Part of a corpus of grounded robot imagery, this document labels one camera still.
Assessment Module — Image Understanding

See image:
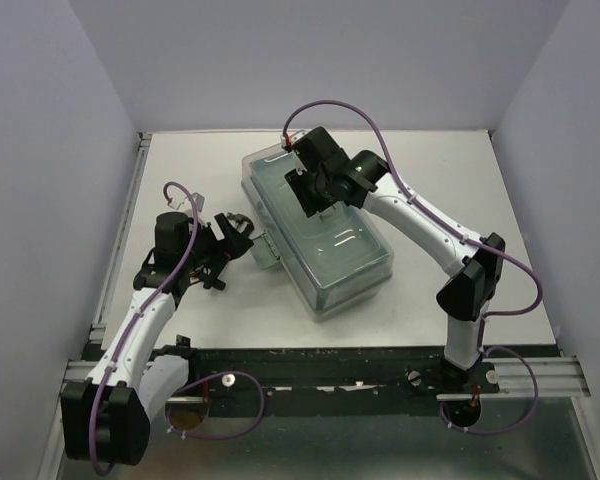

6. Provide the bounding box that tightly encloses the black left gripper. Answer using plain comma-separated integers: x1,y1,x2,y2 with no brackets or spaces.
182,212,254,270

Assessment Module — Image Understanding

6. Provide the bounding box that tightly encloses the green plastic tool box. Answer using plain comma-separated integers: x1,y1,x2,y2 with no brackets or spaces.
241,145,394,322

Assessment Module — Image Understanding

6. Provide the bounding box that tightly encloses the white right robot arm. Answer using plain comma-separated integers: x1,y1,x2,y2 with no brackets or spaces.
282,127,505,392

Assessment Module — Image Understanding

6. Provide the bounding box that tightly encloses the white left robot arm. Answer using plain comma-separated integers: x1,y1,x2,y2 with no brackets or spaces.
60,212,254,465

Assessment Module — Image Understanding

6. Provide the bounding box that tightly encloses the small steel claw hammer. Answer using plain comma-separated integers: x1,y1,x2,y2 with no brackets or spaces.
226,212,255,237

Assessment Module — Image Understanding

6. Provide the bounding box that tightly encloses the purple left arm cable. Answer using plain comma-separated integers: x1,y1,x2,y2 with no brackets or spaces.
87,181,201,475

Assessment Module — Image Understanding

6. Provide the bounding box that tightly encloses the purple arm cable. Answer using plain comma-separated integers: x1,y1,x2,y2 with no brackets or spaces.
87,181,201,475
282,101,547,438

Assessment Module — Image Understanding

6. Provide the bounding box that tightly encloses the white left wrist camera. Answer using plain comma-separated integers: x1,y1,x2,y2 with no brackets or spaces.
167,191,206,211

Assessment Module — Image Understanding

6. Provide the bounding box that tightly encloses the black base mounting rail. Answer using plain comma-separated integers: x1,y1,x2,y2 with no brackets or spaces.
144,344,506,419

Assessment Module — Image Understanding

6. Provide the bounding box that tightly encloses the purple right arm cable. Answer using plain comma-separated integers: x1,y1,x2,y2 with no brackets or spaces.
282,101,547,438

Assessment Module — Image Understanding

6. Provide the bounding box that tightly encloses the aluminium frame rail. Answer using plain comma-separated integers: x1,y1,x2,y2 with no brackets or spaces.
483,357,591,399

